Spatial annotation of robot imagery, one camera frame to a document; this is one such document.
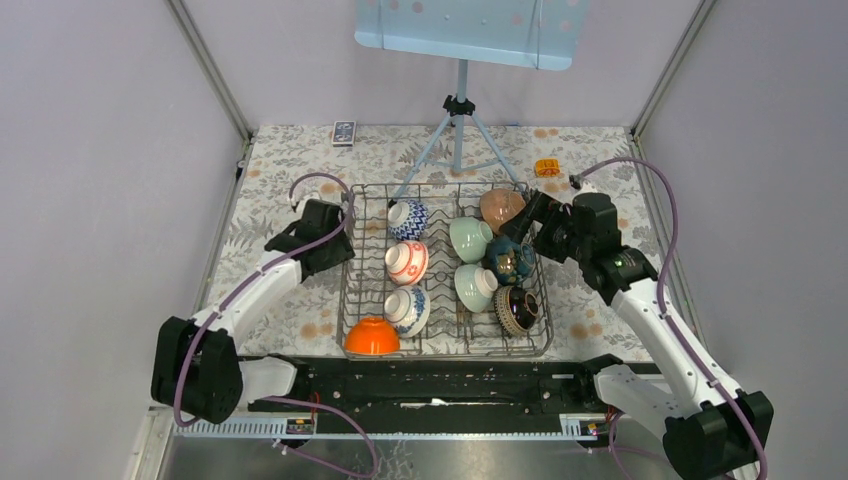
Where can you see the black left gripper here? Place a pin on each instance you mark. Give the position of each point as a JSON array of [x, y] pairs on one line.
[[342, 251]]

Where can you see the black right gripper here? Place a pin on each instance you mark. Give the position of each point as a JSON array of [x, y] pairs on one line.
[[539, 208]]

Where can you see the pale green checkered bowl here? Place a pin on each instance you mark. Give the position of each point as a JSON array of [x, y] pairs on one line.
[[475, 287]]

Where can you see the dark brown patterned bowl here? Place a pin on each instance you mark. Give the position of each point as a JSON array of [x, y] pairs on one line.
[[517, 309]]

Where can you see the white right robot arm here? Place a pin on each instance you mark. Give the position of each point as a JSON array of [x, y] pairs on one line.
[[707, 423]]

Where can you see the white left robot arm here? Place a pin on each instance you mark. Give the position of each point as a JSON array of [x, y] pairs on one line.
[[197, 370]]

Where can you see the pink speckled bowl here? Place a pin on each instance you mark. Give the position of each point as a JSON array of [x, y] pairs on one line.
[[500, 205]]

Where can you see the small yellow orange toy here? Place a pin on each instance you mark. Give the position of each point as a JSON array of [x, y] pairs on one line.
[[547, 168]]

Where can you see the dark teal gold bowl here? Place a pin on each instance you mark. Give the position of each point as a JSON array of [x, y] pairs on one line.
[[510, 261]]

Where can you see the light green bowl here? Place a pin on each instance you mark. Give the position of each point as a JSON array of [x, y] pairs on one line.
[[470, 238]]

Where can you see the playing card box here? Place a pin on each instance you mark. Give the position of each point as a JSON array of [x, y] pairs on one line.
[[343, 133]]

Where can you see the blue white zigzag bowl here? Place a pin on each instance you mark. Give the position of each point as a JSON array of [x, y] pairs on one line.
[[407, 220]]

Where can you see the white red patterned bowl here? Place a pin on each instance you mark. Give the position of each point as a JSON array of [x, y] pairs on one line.
[[406, 262]]

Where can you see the white blue floral bowl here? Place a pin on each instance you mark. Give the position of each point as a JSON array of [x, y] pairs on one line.
[[407, 309]]

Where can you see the light blue tripod stand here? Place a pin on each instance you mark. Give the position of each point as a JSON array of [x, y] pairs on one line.
[[457, 108]]

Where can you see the orange bowl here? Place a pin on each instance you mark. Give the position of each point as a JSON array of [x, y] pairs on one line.
[[372, 336]]

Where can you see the light blue board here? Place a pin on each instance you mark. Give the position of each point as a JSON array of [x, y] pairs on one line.
[[537, 34]]

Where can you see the grey wire dish rack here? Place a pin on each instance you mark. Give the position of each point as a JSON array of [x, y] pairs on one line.
[[452, 330]]

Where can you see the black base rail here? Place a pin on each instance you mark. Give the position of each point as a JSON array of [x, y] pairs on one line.
[[439, 397]]

